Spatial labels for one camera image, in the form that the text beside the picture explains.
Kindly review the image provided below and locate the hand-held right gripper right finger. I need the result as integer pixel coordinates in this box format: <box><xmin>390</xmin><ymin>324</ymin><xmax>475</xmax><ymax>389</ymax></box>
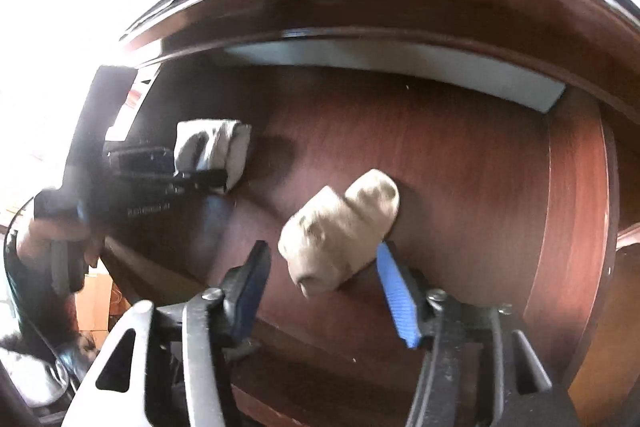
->
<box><xmin>376</xmin><ymin>241</ymin><xmax>581</xmax><ymax>427</ymax></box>

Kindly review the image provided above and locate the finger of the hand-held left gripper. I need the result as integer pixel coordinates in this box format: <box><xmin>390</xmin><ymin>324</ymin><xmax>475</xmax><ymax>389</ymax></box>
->
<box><xmin>171</xmin><ymin>168</ymin><xmax>229</xmax><ymax>195</ymax></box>

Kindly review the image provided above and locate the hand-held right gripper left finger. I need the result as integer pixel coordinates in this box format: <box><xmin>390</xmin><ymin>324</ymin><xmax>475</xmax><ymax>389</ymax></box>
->
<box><xmin>60</xmin><ymin>238</ymin><xmax>274</xmax><ymax>427</ymax></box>

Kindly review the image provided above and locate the white sock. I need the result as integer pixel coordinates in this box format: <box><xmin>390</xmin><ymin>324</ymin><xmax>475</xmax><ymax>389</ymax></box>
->
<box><xmin>172</xmin><ymin>118</ymin><xmax>253</xmax><ymax>195</ymax></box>

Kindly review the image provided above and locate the beige sock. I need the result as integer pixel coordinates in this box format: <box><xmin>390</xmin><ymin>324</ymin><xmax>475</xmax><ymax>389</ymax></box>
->
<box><xmin>276</xmin><ymin>168</ymin><xmax>402</xmax><ymax>299</ymax></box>

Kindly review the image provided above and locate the wooden drawer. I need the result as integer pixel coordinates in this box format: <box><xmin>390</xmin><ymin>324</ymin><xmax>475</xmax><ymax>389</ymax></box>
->
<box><xmin>100</xmin><ymin>27</ymin><xmax>621</xmax><ymax>427</ymax></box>

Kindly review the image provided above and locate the person's left forearm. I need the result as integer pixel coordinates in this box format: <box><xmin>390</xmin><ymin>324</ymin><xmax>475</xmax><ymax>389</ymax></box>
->
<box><xmin>5</xmin><ymin>252</ymin><xmax>83</xmax><ymax>358</ymax></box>

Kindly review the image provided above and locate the person's left hand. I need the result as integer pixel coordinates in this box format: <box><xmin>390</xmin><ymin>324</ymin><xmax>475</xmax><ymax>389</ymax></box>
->
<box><xmin>15</xmin><ymin>218</ymin><xmax>104</xmax><ymax>269</ymax></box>

